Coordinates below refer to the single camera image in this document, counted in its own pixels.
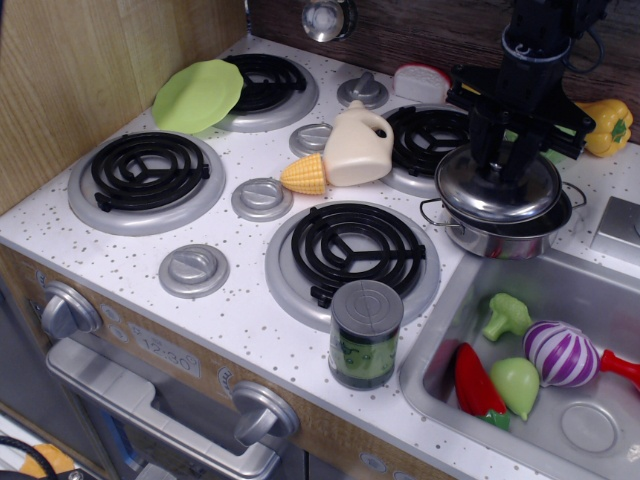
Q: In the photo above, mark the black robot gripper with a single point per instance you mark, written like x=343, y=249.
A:
x=525, y=95

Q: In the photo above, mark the steel pot lid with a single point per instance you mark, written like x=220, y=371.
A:
x=490, y=194

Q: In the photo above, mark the green toy cabbage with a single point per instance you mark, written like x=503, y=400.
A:
x=552, y=155

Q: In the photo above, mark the yellow toy squash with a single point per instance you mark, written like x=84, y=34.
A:
x=469, y=89

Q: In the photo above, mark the black back right burner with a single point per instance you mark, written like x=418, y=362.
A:
x=423, y=135

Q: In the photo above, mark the black burner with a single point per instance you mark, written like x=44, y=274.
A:
x=323, y=248
x=146, y=183
x=277, y=92
x=423, y=135

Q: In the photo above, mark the toy bread slice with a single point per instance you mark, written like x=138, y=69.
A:
x=421, y=83

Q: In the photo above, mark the yellow toy bell pepper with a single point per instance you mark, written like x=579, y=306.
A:
x=613, y=126

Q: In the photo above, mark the grey stove knob back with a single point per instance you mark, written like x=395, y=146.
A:
x=366, y=89

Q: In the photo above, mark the grey stove knob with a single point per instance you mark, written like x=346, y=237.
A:
x=261, y=200
x=309, y=139
x=193, y=271
x=366, y=89

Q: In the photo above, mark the grey faucet base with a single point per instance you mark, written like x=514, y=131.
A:
x=617, y=234

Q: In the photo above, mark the cream toy jug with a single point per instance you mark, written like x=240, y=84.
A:
x=359, y=148

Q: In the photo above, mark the green toy broccoli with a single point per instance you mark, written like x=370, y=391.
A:
x=508, y=315

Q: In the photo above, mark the grey stove knob upper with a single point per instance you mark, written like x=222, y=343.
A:
x=309, y=139

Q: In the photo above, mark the black front right burner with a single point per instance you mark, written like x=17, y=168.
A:
x=323, y=248

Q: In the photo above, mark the yellow toy corn cob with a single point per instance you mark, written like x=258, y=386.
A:
x=306, y=175

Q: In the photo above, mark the hanging steel ladle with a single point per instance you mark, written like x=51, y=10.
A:
x=329, y=20

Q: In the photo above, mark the grey green toy can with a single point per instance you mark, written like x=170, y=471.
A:
x=365, y=320

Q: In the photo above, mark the purple toy onion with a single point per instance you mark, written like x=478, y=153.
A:
x=562, y=354

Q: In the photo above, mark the black back left burner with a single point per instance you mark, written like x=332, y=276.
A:
x=277, y=92

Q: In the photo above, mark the light green toy pear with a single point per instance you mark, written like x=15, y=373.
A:
x=517, y=381

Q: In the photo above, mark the red toy piece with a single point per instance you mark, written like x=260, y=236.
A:
x=610, y=362

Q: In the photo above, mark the grey stove knob middle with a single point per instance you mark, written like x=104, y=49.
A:
x=261, y=200

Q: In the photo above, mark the red toy chili pepper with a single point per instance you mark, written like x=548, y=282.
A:
x=475, y=392

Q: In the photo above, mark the grey toy sink basin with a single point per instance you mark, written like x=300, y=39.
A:
x=590, y=432

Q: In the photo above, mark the green plastic plate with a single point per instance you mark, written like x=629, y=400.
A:
x=197, y=97

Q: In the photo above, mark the grey stove knob front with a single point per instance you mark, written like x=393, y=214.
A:
x=193, y=271

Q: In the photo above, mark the black front left burner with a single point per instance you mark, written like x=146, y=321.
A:
x=146, y=183

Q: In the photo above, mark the silver oven knob right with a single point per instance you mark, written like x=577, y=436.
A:
x=262, y=413

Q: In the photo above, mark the silver oven knob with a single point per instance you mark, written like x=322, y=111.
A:
x=67, y=312
x=262, y=413

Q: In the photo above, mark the silver oven knob left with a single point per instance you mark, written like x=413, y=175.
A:
x=67, y=312

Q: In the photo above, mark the orange toy item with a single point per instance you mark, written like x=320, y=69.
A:
x=59, y=461

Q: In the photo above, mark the steel two-handled pot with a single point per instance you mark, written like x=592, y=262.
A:
x=519, y=241

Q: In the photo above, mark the silver oven door handle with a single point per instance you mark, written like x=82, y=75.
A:
x=129, y=397

